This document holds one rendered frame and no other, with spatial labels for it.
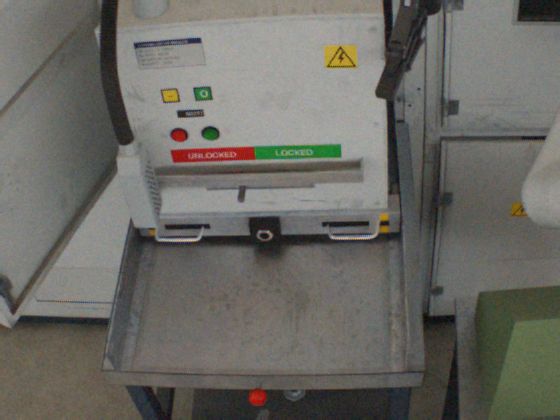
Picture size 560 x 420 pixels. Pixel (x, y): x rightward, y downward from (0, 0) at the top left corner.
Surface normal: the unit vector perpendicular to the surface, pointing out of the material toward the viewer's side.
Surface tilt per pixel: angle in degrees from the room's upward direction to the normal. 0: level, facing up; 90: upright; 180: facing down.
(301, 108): 90
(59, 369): 0
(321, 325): 0
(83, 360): 0
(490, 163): 90
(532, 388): 90
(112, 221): 90
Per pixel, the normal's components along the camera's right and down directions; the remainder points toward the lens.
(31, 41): 0.92, 0.22
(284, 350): -0.09, -0.68
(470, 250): -0.05, 0.74
